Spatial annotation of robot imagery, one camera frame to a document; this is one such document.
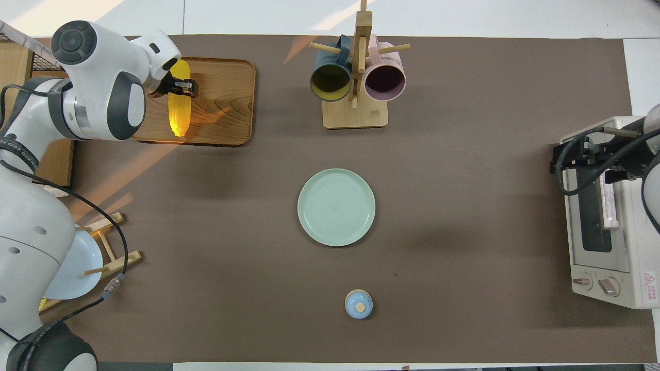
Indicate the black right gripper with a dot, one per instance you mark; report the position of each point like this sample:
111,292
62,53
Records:
619,159

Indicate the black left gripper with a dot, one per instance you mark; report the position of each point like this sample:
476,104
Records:
164,86

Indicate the yellow corn cob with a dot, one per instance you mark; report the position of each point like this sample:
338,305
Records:
179,116

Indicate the oven door with glass window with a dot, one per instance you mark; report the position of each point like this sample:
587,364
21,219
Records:
593,221

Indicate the pale green plate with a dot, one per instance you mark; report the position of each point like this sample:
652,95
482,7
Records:
336,207

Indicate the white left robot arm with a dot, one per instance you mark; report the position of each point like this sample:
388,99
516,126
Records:
31,232

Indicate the white toaster oven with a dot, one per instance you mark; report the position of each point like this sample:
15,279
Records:
644,247

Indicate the silver oven knob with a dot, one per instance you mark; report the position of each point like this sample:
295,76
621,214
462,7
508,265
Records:
582,282
609,286

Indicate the wooden tray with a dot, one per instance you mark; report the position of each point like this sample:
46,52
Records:
227,108

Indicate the brown table mat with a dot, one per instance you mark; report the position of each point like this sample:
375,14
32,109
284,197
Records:
438,103

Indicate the dark blue mug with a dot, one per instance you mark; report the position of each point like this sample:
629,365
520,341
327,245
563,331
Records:
330,82

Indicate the wooden mug rack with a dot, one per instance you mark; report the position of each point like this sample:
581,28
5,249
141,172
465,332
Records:
356,116

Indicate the wooden dish rack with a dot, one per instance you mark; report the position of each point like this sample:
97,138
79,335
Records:
116,263

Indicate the pink mug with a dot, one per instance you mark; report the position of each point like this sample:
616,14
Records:
384,82

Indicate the light blue plate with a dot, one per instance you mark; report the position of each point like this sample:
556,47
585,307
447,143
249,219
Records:
82,263

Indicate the blue call bell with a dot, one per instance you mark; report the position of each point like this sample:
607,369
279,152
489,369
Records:
359,304

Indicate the yellow plate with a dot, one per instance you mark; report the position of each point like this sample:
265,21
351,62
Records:
43,304

